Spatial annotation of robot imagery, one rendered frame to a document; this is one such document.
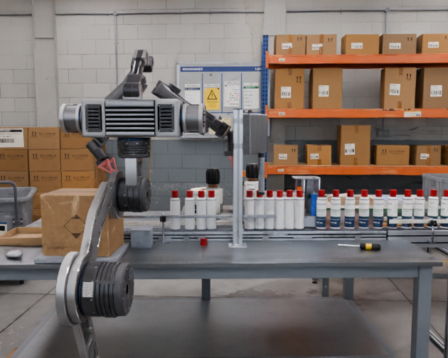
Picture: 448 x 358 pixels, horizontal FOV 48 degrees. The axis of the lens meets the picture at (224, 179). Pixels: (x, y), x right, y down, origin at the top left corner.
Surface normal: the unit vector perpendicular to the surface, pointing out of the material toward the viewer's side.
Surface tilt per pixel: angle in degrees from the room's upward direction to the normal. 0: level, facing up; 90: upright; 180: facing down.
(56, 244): 90
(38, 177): 89
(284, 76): 89
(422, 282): 90
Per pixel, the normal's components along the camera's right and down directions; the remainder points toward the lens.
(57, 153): 0.04, 0.11
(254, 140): 0.83, 0.06
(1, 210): 0.27, 0.17
